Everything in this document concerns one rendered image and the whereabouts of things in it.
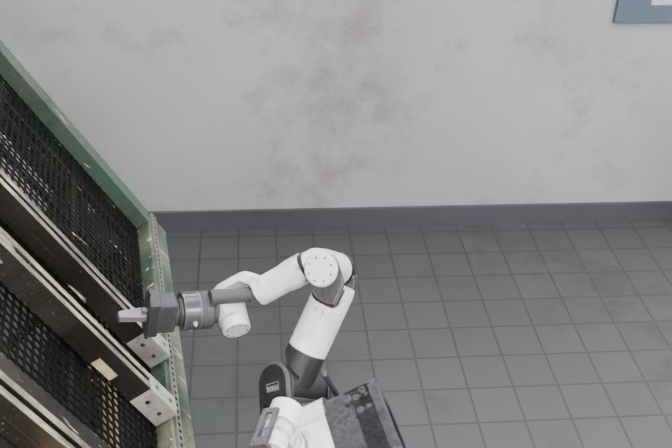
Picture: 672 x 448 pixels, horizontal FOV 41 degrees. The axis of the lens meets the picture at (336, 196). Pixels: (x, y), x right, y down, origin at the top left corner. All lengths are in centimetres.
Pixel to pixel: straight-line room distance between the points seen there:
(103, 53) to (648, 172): 295
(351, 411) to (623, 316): 284
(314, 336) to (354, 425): 23
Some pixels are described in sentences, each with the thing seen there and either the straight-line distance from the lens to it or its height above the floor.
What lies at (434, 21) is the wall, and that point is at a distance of 444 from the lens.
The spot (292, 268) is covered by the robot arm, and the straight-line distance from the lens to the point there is 201.
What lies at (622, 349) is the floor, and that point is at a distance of 439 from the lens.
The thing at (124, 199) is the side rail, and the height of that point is 101.
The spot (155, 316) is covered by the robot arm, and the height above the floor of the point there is 146.
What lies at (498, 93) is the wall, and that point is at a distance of 467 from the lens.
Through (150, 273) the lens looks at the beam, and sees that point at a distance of 311.
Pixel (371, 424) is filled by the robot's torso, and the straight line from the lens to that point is 186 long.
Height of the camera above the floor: 275
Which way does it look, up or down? 32 degrees down
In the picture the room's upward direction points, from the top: 2 degrees clockwise
